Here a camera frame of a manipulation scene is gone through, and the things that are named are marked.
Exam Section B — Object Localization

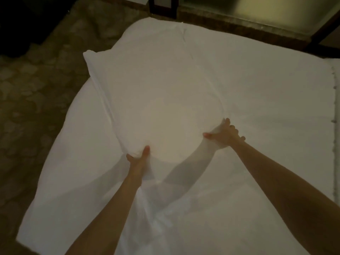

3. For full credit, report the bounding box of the white pillow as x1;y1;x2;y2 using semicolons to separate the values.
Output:
83;17;232;202

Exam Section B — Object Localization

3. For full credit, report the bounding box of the person's left forearm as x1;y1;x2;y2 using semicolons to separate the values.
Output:
64;177;144;255

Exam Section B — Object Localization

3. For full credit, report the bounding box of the frosted glass pane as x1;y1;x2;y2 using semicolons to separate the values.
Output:
181;0;340;35

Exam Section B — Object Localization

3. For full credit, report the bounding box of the dark wooden door frame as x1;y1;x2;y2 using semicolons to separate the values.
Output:
147;0;340;59

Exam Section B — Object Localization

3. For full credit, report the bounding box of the white bed sheet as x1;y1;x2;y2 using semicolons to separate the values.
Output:
15;22;337;255

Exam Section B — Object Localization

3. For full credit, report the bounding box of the person's right hand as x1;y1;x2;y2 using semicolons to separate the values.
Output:
203;118;246;150

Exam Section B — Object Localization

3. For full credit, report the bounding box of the person's left hand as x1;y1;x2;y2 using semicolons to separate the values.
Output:
126;145;151;183

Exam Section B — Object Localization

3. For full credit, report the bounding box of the person's right forearm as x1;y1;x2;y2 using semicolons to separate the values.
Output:
229;140;340;255

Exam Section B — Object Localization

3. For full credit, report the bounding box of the white mattress with piped edge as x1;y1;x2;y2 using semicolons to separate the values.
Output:
323;58;340;206

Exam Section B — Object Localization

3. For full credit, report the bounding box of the dark furniture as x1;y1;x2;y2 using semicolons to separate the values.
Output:
0;0;80;59

